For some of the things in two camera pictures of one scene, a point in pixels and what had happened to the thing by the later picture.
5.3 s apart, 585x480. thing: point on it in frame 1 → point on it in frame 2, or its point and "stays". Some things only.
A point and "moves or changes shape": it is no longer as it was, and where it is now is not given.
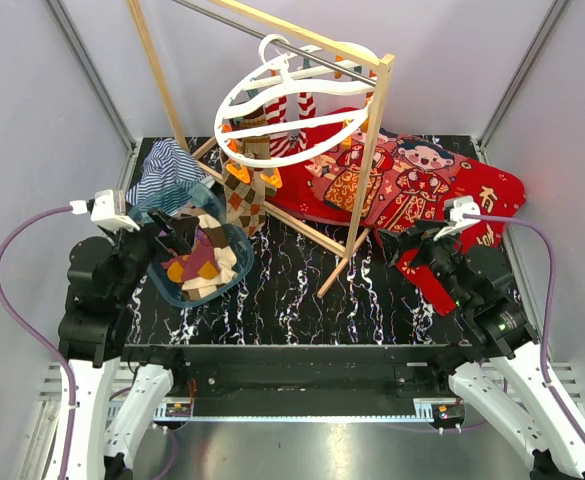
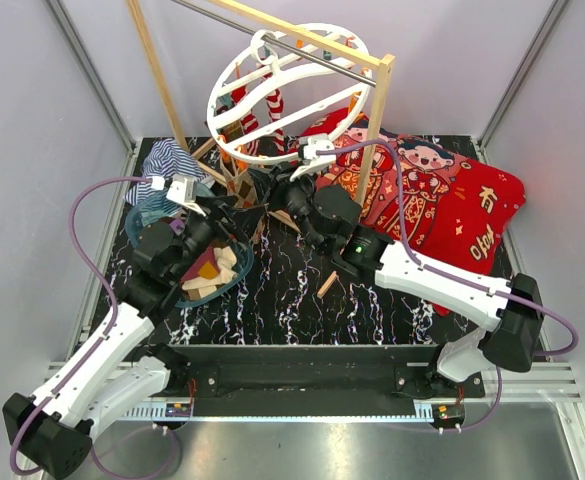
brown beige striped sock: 256,146 → 231,132
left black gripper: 184,229 → 243,222
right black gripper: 393,241 → 271,191
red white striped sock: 307,109 → 275,107
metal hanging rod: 276,43 stays
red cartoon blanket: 411,179 stays
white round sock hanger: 295,104 moves or changes shape
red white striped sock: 283,144 → 249,122
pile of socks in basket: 211,262 stays
